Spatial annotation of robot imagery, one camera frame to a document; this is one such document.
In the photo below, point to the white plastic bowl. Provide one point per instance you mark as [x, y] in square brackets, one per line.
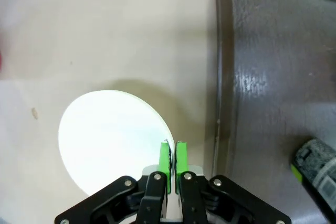
[110, 134]

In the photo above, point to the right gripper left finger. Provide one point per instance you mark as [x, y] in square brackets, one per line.
[155, 197]

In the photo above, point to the black Pepsi can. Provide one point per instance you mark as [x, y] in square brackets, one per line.
[320, 166]

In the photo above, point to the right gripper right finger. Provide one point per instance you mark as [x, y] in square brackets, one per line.
[191, 197]

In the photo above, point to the brown plastic tray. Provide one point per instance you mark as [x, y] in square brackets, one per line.
[275, 77]

